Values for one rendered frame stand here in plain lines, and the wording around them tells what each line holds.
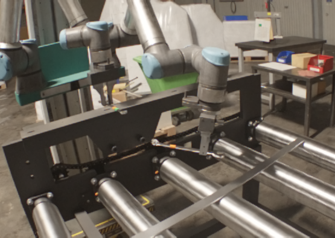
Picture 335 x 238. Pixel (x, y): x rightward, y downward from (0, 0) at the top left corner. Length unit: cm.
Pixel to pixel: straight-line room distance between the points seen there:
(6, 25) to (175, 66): 83
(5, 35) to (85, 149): 102
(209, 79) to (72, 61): 107
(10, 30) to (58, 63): 48
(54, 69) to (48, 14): 34
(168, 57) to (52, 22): 104
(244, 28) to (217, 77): 699
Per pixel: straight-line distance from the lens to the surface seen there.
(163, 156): 142
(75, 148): 209
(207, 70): 98
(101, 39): 126
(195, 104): 102
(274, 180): 127
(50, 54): 182
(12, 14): 147
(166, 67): 103
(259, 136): 168
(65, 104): 198
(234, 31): 795
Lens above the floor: 155
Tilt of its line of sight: 21 degrees down
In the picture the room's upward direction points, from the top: 5 degrees counter-clockwise
